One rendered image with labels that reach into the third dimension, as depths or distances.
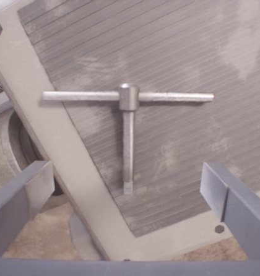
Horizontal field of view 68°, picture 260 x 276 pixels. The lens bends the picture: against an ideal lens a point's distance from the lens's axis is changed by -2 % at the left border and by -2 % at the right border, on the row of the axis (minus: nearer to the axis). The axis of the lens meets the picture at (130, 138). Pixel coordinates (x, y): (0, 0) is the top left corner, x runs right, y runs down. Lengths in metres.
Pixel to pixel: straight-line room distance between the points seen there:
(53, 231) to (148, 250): 1.89
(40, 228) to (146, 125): 2.05
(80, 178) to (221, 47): 0.25
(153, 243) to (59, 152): 0.20
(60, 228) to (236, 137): 2.00
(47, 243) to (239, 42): 2.25
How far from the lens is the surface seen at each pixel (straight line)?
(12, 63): 0.29
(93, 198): 0.30
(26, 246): 2.45
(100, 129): 0.26
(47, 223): 2.18
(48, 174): 0.16
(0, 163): 0.49
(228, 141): 0.29
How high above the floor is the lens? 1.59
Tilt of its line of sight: 75 degrees down
